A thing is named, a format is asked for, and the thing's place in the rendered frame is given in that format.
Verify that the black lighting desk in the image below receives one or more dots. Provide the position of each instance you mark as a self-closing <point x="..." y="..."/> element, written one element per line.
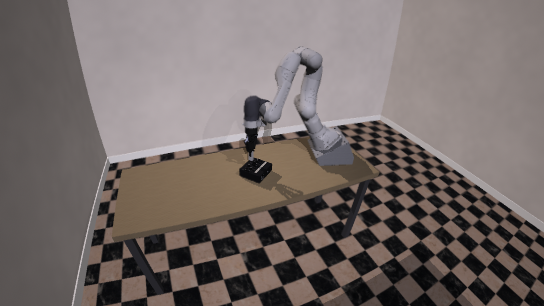
<point x="259" y="169"/>

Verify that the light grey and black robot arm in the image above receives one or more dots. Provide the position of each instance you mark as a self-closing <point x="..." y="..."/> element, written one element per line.
<point x="255" y="107"/>

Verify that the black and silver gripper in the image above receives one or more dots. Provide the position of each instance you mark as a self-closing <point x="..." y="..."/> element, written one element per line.
<point x="250" y="142"/>

